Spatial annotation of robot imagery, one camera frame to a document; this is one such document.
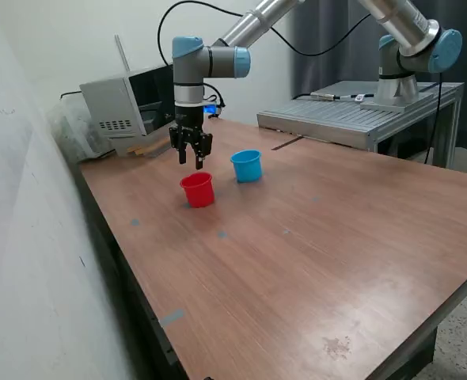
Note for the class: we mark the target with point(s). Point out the clear plastic box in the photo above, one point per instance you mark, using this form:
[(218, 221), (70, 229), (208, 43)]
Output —
[(160, 138)]

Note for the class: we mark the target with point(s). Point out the silver cylinder connector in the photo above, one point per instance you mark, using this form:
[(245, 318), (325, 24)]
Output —
[(323, 96)]

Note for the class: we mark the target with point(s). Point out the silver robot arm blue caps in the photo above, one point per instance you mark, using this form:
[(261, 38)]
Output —
[(186, 67)]

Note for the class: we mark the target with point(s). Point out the clear plastic bag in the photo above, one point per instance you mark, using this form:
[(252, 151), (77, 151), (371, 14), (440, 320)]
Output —
[(71, 134)]

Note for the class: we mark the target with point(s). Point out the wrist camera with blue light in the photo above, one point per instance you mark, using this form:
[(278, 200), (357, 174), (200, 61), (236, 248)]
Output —
[(210, 109)]

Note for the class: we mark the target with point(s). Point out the aluminium robot base stand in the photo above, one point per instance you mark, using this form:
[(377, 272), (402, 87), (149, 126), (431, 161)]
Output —
[(336, 118)]

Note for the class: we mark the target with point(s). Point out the blue plastic cup bin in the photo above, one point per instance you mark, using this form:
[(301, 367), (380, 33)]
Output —
[(246, 170)]

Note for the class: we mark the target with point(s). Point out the small white tag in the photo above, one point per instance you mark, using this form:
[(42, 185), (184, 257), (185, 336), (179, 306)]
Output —
[(359, 97)]

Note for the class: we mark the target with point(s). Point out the silver microwave oven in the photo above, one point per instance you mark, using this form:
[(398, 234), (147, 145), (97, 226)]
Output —
[(111, 99)]

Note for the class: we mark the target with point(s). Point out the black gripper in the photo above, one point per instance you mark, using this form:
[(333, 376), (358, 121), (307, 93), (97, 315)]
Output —
[(189, 126)]

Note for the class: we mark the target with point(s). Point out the red plastic cup bin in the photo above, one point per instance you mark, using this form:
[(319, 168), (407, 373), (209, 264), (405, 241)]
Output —
[(198, 194)]

